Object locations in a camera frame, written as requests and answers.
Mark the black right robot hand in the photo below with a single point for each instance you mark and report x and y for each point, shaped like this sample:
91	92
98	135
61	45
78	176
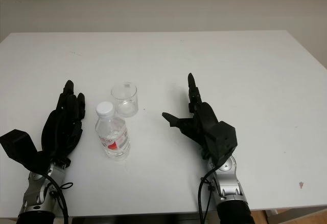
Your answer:
201	119

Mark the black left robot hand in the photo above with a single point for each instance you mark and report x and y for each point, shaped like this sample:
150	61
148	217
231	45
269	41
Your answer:
61	129

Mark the clear plastic water bottle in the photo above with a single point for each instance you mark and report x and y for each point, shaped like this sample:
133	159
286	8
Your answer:
113	132

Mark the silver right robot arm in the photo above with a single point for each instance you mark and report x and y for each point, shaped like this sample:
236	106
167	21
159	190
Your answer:
230	183

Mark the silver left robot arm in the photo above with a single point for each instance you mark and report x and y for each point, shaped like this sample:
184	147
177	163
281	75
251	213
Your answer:
35	190

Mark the clear glass cup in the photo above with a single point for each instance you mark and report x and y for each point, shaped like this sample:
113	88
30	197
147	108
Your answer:
125	98

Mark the dark grey robot torso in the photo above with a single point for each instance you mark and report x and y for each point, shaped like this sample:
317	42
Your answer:
127	221

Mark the white table leg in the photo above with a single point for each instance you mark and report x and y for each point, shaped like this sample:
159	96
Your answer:
272	213

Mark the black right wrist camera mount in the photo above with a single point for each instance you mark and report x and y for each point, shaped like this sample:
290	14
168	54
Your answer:
222	139

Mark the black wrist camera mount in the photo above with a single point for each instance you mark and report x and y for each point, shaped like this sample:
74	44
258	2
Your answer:
222	139
20	144

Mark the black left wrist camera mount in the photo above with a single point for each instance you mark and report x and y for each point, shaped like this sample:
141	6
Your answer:
20	144

